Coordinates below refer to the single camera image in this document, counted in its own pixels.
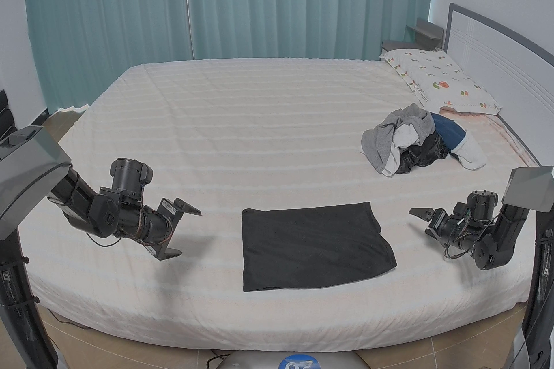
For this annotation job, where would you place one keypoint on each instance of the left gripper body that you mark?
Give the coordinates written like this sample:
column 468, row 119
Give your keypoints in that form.
column 158, row 229

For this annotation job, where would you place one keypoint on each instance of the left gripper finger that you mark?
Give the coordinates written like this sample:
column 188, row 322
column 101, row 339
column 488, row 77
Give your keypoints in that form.
column 168, row 255
column 187, row 208

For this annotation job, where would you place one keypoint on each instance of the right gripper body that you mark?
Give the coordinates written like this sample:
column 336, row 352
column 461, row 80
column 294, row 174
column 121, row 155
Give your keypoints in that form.
column 448, row 231

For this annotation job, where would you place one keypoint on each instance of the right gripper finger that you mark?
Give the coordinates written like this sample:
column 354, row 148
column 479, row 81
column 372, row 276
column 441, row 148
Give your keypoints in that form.
column 423, row 214
column 434, row 237

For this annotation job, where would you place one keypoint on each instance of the black T-shirt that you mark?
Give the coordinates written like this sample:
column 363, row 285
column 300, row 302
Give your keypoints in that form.
column 311, row 246

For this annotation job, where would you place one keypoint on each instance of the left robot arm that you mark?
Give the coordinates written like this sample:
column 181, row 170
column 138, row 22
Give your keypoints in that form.
column 34, row 168

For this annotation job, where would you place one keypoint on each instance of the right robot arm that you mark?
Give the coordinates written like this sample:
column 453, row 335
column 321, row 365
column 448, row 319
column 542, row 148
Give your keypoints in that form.
column 510, row 220

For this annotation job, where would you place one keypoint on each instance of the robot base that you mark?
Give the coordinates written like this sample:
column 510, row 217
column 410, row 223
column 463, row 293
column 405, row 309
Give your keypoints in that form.
column 259, row 361

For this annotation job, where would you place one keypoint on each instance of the pile of clothes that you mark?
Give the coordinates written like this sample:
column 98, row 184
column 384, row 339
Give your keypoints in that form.
column 385, row 138

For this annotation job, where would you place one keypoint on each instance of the white printed pillow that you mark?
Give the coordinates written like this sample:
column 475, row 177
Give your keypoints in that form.
column 441, row 77

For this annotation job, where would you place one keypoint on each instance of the grey bedside table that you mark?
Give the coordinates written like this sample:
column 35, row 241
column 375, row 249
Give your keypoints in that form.
column 426, row 29

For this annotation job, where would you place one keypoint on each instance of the black chest of drawers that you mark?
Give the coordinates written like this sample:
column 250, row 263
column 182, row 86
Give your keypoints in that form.
column 6, row 112

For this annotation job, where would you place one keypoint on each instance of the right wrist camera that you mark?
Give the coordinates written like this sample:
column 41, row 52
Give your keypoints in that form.
column 461, row 209

